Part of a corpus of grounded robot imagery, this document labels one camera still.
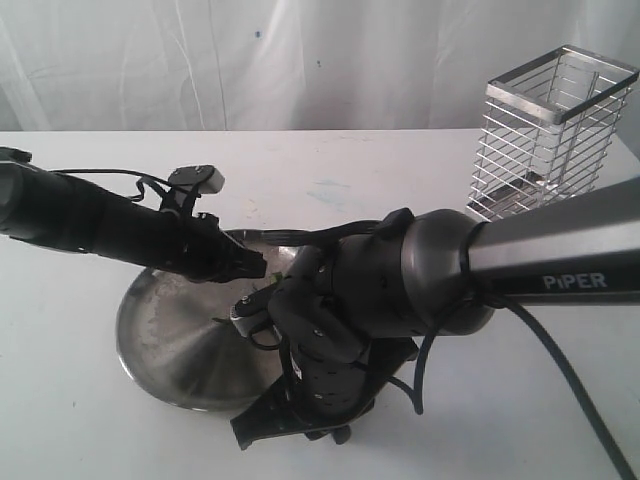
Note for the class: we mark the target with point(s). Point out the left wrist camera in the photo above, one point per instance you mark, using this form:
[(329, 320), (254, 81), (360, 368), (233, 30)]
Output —
[(187, 184)]

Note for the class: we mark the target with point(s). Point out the round steel plate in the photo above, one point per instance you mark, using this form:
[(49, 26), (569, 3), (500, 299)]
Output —
[(170, 346)]

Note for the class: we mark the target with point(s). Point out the chrome wire utensil holder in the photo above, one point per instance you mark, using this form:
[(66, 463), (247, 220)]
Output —
[(547, 126)]

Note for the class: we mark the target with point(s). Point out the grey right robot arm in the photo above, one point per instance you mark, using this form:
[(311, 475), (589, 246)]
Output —
[(352, 308)]

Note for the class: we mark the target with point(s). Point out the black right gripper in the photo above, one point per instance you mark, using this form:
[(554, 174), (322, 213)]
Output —
[(316, 393)]

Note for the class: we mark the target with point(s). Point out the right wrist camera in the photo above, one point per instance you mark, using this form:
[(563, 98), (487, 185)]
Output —
[(250, 315)]

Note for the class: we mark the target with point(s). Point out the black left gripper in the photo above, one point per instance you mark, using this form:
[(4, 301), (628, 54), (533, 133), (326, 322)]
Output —
[(203, 252)]

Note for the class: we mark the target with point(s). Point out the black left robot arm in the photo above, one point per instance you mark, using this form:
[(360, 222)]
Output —
[(61, 211)]

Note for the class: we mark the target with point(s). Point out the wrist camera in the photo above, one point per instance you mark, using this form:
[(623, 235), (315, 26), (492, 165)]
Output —
[(187, 184), (250, 315)]

